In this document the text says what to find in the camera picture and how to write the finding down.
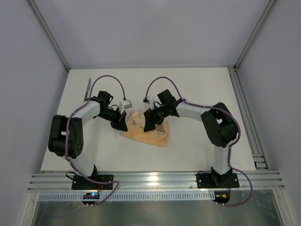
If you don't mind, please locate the orange cloth napkin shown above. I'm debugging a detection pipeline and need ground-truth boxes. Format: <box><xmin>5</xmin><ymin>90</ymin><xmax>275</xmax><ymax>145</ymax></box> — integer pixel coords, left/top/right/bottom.
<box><xmin>122</xmin><ymin>111</ymin><xmax>170</xmax><ymax>147</ymax></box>

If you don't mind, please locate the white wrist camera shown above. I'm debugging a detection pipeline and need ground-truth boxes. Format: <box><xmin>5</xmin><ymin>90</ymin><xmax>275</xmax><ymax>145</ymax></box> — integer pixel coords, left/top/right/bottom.
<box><xmin>119</xmin><ymin>100</ymin><xmax>132</xmax><ymax>113</ymax></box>
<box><xmin>143</xmin><ymin>96</ymin><xmax>155</xmax><ymax>105</ymax></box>

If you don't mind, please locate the knife with green handle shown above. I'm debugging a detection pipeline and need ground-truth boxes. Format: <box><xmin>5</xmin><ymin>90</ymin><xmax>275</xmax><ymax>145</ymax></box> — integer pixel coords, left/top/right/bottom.
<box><xmin>84</xmin><ymin>78</ymin><xmax>91</xmax><ymax>101</ymax></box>

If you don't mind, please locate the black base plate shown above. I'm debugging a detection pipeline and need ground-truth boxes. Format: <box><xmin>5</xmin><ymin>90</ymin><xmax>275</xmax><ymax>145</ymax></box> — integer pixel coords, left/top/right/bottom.
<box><xmin>71</xmin><ymin>174</ymin><xmax>113</xmax><ymax>190</ymax></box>
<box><xmin>196</xmin><ymin>171</ymin><xmax>240</xmax><ymax>189</ymax></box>

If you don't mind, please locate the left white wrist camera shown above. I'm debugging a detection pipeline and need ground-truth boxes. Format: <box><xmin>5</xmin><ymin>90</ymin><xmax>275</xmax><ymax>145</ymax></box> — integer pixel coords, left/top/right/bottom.
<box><xmin>119</xmin><ymin>100</ymin><xmax>132</xmax><ymax>113</ymax></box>

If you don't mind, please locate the left aluminium frame post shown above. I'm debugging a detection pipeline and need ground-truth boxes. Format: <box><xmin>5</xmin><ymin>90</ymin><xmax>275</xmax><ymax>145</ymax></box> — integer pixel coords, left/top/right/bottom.
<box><xmin>26</xmin><ymin>0</ymin><xmax>71</xmax><ymax>72</ymax></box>

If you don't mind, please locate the aluminium front rail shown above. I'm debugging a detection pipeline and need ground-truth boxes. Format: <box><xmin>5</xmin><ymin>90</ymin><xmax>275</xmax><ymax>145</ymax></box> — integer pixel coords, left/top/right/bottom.
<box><xmin>28</xmin><ymin>170</ymin><xmax>285</xmax><ymax>192</ymax></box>

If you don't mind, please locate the right side aluminium rail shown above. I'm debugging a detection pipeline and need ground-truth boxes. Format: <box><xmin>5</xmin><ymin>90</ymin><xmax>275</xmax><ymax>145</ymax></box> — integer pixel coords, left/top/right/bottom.
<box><xmin>228</xmin><ymin>67</ymin><xmax>269</xmax><ymax>170</ymax></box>

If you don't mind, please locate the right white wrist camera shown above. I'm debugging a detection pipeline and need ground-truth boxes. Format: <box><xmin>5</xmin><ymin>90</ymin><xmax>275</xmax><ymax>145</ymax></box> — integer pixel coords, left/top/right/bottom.
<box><xmin>143</xmin><ymin>96</ymin><xmax>155</xmax><ymax>105</ymax></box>

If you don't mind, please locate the slotted grey cable duct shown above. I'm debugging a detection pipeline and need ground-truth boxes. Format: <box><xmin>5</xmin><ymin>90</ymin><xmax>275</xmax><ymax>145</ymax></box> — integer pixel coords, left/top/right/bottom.
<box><xmin>38</xmin><ymin>190</ymin><xmax>214</xmax><ymax>202</ymax></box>

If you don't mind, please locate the right small connector board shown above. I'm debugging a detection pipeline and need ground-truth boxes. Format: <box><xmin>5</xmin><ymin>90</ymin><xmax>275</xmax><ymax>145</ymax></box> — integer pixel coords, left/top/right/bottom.
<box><xmin>213</xmin><ymin>192</ymin><xmax>230</xmax><ymax>205</ymax></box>

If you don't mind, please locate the aluminium rail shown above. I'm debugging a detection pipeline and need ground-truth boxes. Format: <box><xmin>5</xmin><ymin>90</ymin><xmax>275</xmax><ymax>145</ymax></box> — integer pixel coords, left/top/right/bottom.
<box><xmin>28</xmin><ymin>170</ymin><xmax>285</xmax><ymax>192</ymax></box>
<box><xmin>228</xmin><ymin>67</ymin><xmax>269</xmax><ymax>170</ymax></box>

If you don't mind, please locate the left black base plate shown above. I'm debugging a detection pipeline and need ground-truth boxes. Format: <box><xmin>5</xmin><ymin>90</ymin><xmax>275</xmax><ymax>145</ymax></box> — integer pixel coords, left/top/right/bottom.
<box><xmin>71</xmin><ymin>174</ymin><xmax>113</xmax><ymax>190</ymax></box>

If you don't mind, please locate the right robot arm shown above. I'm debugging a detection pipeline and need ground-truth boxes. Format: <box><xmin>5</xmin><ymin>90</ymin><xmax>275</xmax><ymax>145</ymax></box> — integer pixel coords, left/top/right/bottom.
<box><xmin>143</xmin><ymin>89</ymin><xmax>240</xmax><ymax>186</ymax></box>

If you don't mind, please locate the right aluminium frame post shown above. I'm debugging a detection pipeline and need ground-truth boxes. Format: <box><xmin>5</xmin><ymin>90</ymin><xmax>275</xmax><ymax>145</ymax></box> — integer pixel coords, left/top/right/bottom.
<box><xmin>233</xmin><ymin>0</ymin><xmax>279</xmax><ymax>70</ymax></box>

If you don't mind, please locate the left small controller board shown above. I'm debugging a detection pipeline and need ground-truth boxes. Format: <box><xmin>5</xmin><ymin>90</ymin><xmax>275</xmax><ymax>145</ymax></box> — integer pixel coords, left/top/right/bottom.
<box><xmin>81</xmin><ymin>192</ymin><xmax>100</xmax><ymax>206</ymax></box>

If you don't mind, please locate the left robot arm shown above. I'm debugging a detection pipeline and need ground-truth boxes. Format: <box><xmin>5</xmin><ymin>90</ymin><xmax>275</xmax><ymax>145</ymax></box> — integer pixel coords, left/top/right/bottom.
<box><xmin>48</xmin><ymin>91</ymin><xmax>132</xmax><ymax>184</ymax></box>

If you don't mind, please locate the aluminium frame post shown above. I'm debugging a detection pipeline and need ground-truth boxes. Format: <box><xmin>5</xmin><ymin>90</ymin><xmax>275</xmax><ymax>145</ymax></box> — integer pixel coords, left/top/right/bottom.
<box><xmin>26</xmin><ymin>0</ymin><xmax>71</xmax><ymax>72</ymax></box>
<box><xmin>233</xmin><ymin>0</ymin><xmax>279</xmax><ymax>70</ymax></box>

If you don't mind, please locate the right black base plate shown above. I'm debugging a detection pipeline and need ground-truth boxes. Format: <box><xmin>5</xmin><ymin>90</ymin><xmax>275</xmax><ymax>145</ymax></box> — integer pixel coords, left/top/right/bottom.
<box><xmin>196</xmin><ymin>171</ymin><xmax>240</xmax><ymax>189</ymax></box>

